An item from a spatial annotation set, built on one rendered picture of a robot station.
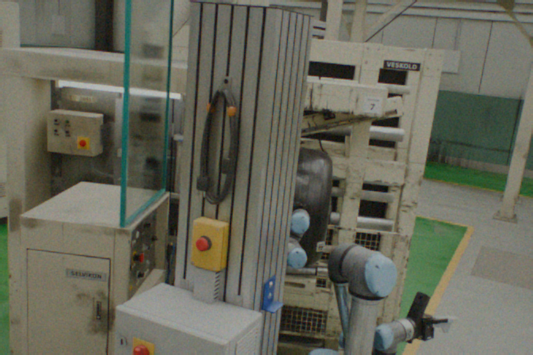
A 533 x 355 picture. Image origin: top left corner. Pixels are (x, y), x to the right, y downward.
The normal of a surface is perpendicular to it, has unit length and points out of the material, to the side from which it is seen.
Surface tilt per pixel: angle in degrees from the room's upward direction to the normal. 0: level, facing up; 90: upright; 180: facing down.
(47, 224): 90
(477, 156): 90
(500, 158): 90
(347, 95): 90
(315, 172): 40
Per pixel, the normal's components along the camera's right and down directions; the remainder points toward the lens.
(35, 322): -0.08, 0.26
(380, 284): 0.64, 0.14
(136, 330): -0.43, 0.20
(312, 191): -0.01, -0.25
